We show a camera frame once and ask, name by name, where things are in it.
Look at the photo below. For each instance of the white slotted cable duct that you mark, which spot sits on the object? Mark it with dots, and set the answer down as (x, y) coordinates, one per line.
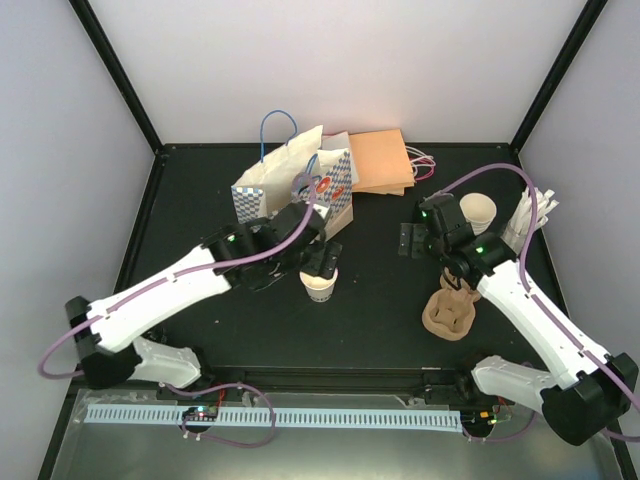
(174, 415)

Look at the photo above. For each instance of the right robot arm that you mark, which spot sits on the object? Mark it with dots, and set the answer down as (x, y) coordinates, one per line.
(582, 388)

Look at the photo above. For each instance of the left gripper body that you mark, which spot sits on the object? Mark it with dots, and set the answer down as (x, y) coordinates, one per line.
(313, 265)

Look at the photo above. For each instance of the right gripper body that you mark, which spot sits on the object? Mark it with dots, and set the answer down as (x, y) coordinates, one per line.
(418, 248)

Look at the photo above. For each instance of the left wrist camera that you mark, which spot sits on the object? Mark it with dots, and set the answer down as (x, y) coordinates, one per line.
(324, 211)

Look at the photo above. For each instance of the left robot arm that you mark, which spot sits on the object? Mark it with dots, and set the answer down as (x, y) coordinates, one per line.
(110, 339)

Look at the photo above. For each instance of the brown cardboard cup carrier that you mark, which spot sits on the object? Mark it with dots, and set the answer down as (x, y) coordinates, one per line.
(449, 314)

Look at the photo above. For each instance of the white paper cup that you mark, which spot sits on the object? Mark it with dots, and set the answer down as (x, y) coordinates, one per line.
(318, 288)

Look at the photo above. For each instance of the blue checkered paper bag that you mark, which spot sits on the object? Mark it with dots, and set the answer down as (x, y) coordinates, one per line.
(269, 185)

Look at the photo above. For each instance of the stack of orange paper bags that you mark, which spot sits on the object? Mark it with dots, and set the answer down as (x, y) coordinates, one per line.
(382, 163)

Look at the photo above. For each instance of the jar of wrapped straws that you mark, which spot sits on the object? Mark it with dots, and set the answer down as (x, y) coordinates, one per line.
(515, 231)

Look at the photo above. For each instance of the stack of paper cups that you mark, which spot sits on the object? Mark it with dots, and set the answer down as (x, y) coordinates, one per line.
(479, 210)

